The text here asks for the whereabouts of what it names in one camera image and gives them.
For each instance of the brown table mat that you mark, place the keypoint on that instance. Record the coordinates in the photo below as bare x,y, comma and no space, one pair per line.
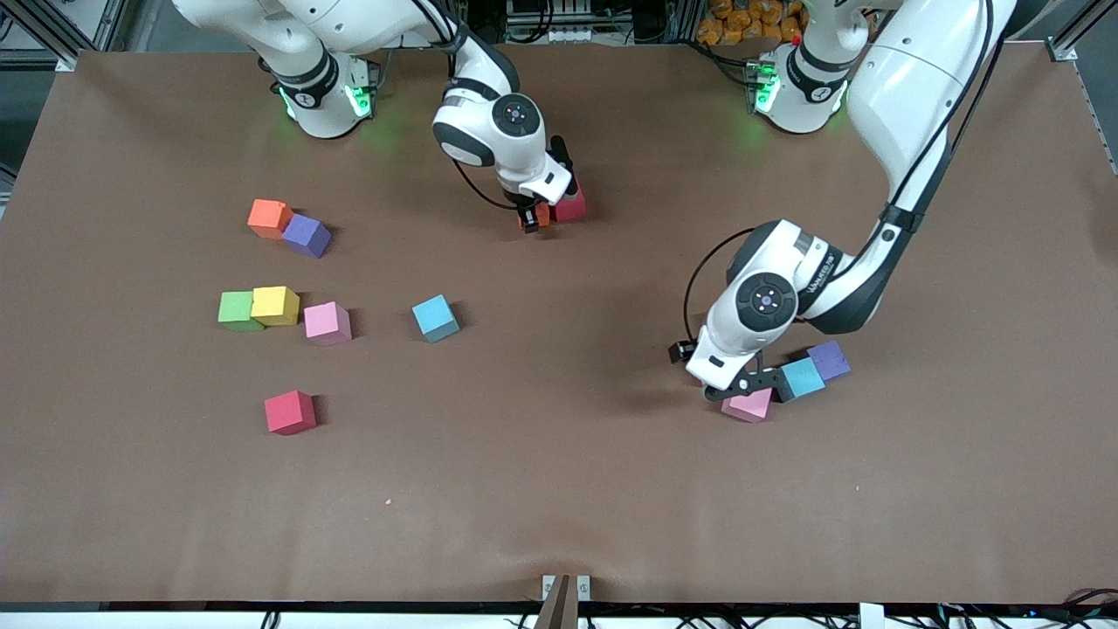
559,437

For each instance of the aluminium frame profile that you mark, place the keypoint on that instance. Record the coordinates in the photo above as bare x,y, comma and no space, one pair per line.
1083,26
52,35

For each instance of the purple foam cube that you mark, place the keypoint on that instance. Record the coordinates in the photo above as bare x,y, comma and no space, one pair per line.
306,234
830,358

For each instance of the green foam cube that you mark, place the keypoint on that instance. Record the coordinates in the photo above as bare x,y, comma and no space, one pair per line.
234,310

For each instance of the red foam cube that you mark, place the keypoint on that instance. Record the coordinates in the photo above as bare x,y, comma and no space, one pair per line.
288,411
569,207

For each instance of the pile of orange toy fruit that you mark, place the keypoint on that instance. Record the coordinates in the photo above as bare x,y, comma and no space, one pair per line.
734,26

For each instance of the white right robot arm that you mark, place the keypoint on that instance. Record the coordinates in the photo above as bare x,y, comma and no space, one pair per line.
367,17

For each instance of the yellow foam cube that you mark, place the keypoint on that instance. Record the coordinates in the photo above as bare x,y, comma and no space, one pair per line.
275,304

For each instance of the cyan foam cube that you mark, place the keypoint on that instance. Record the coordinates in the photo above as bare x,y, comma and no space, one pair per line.
434,316
802,380

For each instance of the metal equipment rack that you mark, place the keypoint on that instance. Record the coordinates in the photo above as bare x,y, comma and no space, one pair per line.
559,26

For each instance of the silver metal bracket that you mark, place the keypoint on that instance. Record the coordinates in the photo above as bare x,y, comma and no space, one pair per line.
583,587

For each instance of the pink foam cube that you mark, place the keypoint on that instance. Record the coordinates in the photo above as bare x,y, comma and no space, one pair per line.
749,409
325,321

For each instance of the brown wooden post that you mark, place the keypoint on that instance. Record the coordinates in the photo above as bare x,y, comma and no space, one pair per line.
557,611

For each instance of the orange foam cube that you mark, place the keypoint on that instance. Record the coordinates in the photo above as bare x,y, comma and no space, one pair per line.
542,216
267,217

